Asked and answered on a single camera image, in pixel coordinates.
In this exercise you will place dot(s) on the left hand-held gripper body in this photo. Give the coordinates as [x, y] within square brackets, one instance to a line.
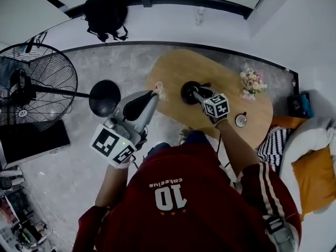
[119, 130]

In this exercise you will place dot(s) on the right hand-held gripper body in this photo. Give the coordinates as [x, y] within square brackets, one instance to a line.
[216, 106]

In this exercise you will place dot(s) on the white tea bag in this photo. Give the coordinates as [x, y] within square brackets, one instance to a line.
[162, 94]

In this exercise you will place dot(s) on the black teapot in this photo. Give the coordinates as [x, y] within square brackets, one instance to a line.
[188, 94]

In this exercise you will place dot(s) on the person's right forearm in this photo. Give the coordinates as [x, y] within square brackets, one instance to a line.
[237, 148]

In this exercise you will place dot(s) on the person's left forearm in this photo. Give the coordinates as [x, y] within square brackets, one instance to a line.
[111, 185]

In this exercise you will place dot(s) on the black standing fan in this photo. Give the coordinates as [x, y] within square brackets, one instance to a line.
[105, 100]

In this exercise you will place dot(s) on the pastel flower bouquet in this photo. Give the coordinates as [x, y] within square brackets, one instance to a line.
[252, 84]

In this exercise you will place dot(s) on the person's shoe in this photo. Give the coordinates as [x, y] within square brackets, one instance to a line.
[185, 136]

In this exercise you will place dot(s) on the black white zigzag cushion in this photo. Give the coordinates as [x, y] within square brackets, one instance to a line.
[274, 146]

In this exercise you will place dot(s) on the clear plastic water bottle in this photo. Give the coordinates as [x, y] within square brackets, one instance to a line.
[200, 16]

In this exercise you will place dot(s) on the black and blue box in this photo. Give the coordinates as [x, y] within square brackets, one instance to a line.
[299, 104]

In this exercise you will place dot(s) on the flat black box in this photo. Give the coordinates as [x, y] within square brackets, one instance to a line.
[31, 143]

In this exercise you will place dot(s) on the black backpack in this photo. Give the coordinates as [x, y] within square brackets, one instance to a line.
[105, 14]

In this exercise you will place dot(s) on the white sofa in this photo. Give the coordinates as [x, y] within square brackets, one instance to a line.
[307, 132]

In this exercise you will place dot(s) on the person's red jersey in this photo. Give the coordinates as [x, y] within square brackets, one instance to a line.
[189, 201]

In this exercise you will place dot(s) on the mustard yellow cushion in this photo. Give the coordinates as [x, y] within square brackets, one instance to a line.
[317, 178]

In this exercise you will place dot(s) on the cluttered storage shelf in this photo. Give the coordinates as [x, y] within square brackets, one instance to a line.
[19, 219]

